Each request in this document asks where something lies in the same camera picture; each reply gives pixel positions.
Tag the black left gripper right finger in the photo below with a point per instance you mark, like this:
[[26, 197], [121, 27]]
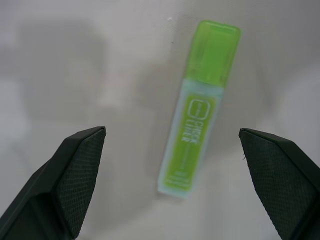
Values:
[[280, 185]]

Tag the green highlighter marker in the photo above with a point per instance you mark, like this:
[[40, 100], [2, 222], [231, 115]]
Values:
[[192, 125]]

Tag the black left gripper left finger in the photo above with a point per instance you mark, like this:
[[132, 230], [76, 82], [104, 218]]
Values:
[[62, 185]]

